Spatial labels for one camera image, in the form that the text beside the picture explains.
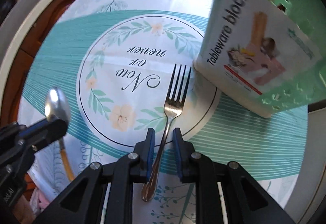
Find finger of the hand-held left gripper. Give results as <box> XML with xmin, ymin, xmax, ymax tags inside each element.
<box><xmin>10</xmin><ymin>119</ymin><xmax>69</xmax><ymax>163</ymax></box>
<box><xmin>0</xmin><ymin>119</ymin><xmax>50</xmax><ymax>143</ymax></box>

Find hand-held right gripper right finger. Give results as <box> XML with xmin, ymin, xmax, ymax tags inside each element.
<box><xmin>173</xmin><ymin>128</ymin><xmax>296</xmax><ymax>224</ymax></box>

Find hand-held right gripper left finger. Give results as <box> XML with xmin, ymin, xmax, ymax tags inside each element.
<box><xmin>33</xmin><ymin>128</ymin><xmax>156</xmax><ymax>224</ymax></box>

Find steel spoon with gold handle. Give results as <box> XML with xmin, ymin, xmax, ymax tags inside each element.
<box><xmin>44</xmin><ymin>86</ymin><xmax>75</xmax><ymax>182</ymax></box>

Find steel fork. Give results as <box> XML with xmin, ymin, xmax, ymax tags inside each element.
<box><xmin>141</xmin><ymin>63</ymin><xmax>192</xmax><ymax>202</ymax></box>

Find green and white utensil holder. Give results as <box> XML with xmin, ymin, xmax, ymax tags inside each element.
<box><xmin>192</xmin><ymin>0</ymin><xmax>326</xmax><ymax>119</ymax></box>

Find person's left forearm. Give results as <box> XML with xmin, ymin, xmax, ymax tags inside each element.
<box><xmin>11</xmin><ymin>196</ymin><xmax>35</xmax><ymax>224</ymax></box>

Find pink cloth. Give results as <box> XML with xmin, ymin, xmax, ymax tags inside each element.
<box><xmin>30</xmin><ymin>187</ymin><xmax>53</xmax><ymax>215</ymax></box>

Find leaf printed teal tablecloth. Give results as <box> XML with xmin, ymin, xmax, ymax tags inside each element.
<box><xmin>18</xmin><ymin>0</ymin><xmax>310</xmax><ymax>224</ymax></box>

